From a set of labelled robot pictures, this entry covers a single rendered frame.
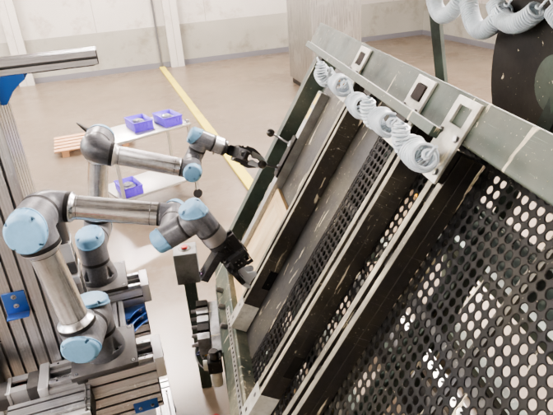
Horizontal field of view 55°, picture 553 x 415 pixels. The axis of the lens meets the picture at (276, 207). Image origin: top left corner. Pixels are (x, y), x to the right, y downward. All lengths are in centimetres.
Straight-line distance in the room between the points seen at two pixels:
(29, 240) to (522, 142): 124
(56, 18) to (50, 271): 1108
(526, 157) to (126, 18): 1184
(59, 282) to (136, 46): 1114
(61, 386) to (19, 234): 66
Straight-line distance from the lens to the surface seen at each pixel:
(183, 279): 278
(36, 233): 158
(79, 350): 178
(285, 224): 197
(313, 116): 230
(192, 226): 153
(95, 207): 169
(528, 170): 102
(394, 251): 129
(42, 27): 1261
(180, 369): 344
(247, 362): 207
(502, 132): 111
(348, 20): 904
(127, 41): 1262
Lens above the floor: 228
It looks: 26 degrees down
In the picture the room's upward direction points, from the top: 4 degrees counter-clockwise
